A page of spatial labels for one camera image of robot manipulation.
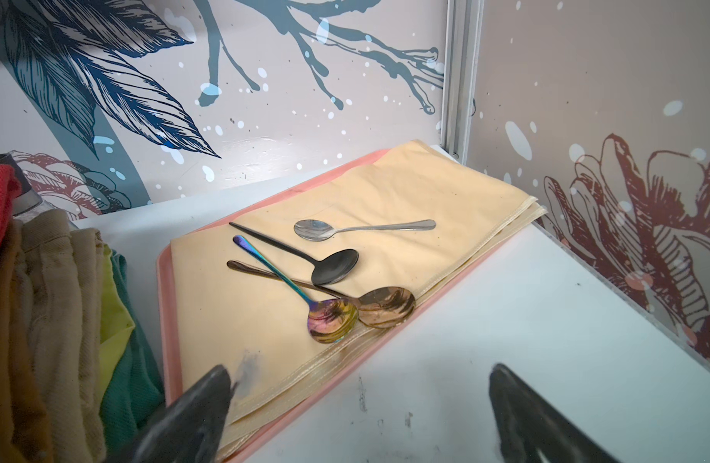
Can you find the black lid pepper grinder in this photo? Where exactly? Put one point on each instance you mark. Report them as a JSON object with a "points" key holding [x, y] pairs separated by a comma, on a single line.
{"points": [[28, 203]]}

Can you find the beige corduroy trousers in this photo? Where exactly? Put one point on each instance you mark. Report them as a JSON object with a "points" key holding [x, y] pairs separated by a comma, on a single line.
{"points": [[62, 269]]}

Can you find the black spoon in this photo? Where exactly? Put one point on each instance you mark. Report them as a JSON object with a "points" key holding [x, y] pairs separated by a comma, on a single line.
{"points": [[330, 270]]}

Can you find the wooden brown spoon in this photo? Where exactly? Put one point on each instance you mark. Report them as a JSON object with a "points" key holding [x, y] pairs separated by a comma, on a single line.
{"points": [[382, 308]]}

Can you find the metal spoon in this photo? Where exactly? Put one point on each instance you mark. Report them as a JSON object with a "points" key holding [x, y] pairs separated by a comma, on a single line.
{"points": [[317, 231]]}

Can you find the green trousers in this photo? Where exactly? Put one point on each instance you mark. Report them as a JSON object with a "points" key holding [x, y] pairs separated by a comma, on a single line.
{"points": [[135, 393]]}

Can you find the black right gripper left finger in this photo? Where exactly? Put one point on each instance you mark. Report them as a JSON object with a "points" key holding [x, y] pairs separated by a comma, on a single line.
{"points": [[190, 429]]}

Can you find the iridescent rainbow spoon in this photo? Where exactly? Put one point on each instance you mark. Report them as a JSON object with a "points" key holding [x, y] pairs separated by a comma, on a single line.
{"points": [[329, 320]]}

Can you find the yellow trousers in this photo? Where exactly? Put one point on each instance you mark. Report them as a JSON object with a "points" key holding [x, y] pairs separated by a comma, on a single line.
{"points": [[116, 322]]}

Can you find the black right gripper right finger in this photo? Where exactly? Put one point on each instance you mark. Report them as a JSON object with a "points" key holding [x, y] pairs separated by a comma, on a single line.
{"points": [[531, 430]]}

